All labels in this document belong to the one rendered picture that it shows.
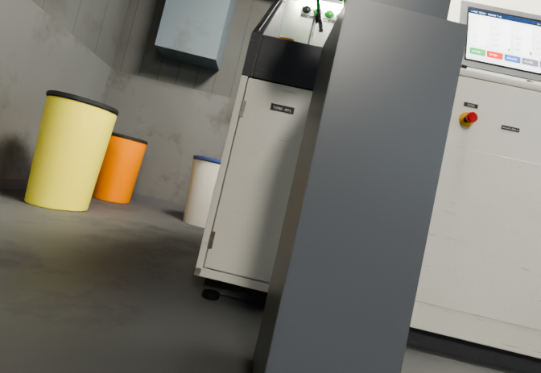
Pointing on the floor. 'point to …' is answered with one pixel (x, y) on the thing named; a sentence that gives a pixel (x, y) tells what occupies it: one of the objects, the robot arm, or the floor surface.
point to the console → (486, 221)
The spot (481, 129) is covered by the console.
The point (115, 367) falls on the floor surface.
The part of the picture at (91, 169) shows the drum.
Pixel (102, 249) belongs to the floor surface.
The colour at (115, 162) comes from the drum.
